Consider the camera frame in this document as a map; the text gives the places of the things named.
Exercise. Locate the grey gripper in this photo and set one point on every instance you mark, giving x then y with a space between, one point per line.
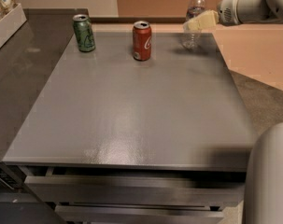
229 9

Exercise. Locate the grey drawer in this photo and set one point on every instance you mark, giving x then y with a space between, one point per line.
132 215
138 187

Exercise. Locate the clear plastic water bottle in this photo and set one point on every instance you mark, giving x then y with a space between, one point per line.
191 25

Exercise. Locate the white snack box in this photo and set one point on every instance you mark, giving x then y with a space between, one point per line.
11 23

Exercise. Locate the red cola can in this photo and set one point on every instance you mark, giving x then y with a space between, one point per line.
141 40

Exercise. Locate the lower grey drawer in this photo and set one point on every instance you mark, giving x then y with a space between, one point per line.
132 215

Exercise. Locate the green soda can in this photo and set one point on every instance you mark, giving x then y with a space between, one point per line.
83 33

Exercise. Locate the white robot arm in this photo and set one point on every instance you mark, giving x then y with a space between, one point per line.
263 201

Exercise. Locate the upper grey drawer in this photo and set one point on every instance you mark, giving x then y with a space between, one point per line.
138 187

